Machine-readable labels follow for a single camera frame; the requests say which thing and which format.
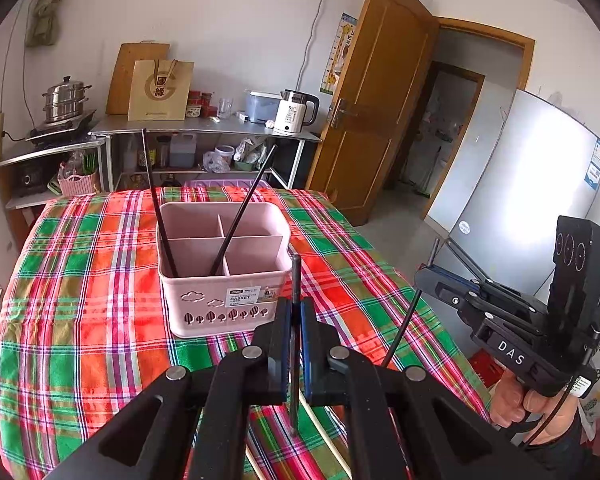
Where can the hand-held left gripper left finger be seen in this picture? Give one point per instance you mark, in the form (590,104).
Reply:
(279,355)

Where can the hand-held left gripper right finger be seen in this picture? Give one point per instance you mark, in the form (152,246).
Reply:
(310,355)

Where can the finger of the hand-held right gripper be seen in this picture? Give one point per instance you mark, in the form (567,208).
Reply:
(450,287)

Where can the silver metal chopstick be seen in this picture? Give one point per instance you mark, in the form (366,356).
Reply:
(464,259)

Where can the black chopstick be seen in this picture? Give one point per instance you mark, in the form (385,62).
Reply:
(295,280)
(155,195)
(405,322)
(245,205)

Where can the pink plastic utensil basket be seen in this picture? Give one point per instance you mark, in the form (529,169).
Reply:
(205,305)

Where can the person's right forearm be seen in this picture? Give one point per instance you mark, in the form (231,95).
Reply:
(572,445)

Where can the person's right hand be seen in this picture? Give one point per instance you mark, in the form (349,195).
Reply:
(510,402)

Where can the pale wooden chopstick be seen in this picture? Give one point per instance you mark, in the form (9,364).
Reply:
(325,440)

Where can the red plastic crate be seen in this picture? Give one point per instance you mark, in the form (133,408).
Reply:
(486,367)

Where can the silver refrigerator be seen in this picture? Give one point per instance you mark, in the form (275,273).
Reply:
(530,160)

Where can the plaid tablecloth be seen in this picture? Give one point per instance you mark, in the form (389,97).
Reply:
(105,310)

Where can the purple plastic crate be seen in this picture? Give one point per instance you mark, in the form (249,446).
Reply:
(220,183)

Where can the wooden door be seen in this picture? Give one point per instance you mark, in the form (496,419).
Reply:
(380,110)

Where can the green bowl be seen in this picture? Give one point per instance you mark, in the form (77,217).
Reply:
(245,165)

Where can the white plastic bag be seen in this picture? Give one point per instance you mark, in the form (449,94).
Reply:
(211,162)

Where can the brass door lock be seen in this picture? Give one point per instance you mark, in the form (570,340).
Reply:
(342,112)

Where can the clear plastic bag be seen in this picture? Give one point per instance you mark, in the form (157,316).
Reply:
(250,150)

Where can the dark liquid jug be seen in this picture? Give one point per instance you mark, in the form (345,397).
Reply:
(182,152)

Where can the dark sauce bottle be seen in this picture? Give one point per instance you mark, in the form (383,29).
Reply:
(162,156)

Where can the white electric kettle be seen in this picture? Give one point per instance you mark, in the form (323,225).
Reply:
(290,115)

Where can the white power adapter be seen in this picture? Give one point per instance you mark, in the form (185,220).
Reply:
(242,117)

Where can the clear plastic container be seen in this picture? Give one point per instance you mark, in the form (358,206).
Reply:
(260,107)

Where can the metal kitchen table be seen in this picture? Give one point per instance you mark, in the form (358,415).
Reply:
(180,125)

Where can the glass cup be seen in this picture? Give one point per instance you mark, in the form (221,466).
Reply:
(225,110)

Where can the giraffe height chart poster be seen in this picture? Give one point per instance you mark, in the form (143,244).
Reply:
(337,60)

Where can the pink woven basket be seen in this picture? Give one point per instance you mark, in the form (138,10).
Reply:
(77,185)

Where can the tan paper bag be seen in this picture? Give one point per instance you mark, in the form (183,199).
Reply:
(160,95)

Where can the metal shelf stand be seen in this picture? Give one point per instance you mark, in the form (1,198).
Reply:
(45,152)

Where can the black induction cooker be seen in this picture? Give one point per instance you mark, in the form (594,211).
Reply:
(60,130)

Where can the wooden cutting board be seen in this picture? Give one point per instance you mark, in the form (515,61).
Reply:
(122,75)

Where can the stainless steel steamer pot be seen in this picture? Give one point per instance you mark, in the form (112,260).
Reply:
(65,102)

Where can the wooden door frame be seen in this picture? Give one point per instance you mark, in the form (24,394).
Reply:
(527,60)

